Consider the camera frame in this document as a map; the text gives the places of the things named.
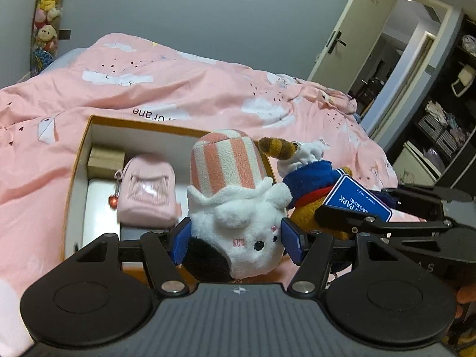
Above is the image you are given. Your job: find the black shelf unit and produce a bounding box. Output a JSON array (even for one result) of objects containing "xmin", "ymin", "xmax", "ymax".
[{"xmin": 387, "ymin": 11, "xmax": 476, "ymax": 191}]

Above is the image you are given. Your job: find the white bag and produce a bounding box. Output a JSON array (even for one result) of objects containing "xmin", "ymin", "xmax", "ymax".
[{"xmin": 451, "ymin": 64, "xmax": 475, "ymax": 98}]

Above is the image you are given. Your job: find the cream door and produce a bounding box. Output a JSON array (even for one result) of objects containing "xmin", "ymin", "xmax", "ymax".
[{"xmin": 307, "ymin": 0, "xmax": 399, "ymax": 83}]

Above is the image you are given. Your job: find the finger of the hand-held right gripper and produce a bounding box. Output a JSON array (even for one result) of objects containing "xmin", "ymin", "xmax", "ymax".
[
  {"xmin": 378, "ymin": 185, "xmax": 476, "ymax": 213},
  {"xmin": 314, "ymin": 204, "xmax": 459, "ymax": 239}
]

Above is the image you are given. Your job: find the pink mini backpack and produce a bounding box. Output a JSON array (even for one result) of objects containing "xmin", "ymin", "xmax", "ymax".
[{"xmin": 109, "ymin": 152, "xmax": 179, "ymax": 228}]

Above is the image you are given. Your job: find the white storage box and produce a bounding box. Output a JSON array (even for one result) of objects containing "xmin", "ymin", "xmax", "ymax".
[{"xmin": 62, "ymin": 115, "xmax": 284, "ymax": 262}]

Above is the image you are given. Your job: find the blue card tag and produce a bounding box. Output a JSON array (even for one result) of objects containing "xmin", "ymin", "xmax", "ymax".
[{"xmin": 322, "ymin": 174, "xmax": 393, "ymax": 223}]

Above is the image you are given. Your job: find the checked storage box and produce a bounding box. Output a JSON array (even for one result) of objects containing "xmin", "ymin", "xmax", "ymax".
[
  {"xmin": 434, "ymin": 130, "xmax": 459, "ymax": 157},
  {"xmin": 417, "ymin": 113, "xmax": 446, "ymax": 137}
]

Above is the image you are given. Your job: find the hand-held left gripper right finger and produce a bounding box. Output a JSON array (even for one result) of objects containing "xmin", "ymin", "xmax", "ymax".
[{"xmin": 281, "ymin": 217, "xmax": 400, "ymax": 294}]

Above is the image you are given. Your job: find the white drawer box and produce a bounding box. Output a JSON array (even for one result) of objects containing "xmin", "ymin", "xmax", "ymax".
[{"xmin": 392, "ymin": 140, "xmax": 447, "ymax": 187}]

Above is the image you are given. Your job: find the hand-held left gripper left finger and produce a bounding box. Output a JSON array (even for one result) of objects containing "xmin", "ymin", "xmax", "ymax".
[{"xmin": 76, "ymin": 217, "xmax": 194, "ymax": 296}]

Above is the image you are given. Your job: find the white plush with striped hat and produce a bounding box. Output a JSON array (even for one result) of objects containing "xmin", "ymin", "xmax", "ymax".
[{"xmin": 180, "ymin": 128, "xmax": 293, "ymax": 283}]

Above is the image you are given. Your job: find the orange bear plush blue outfit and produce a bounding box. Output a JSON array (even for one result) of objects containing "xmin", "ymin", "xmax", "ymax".
[{"xmin": 258, "ymin": 137, "xmax": 358, "ymax": 240}]

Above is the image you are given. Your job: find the black door handle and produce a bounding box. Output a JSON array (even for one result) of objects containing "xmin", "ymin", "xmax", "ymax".
[{"xmin": 326, "ymin": 31, "xmax": 347, "ymax": 55}]

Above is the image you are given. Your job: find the small gold box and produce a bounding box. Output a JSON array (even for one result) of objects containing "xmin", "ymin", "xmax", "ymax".
[{"xmin": 87, "ymin": 146, "xmax": 126, "ymax": 179}]

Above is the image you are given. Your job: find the pink printed blanket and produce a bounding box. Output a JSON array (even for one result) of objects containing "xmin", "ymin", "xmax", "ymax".
[{"xmin": 0, "ymin": 33, "xmax": 398, "ymax": 343}]

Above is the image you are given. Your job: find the clear tube of plush toys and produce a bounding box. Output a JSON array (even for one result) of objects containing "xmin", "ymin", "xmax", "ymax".
[{"xmin": 30, "ymin": 0, "xmax": 73, "ymax": 78}]

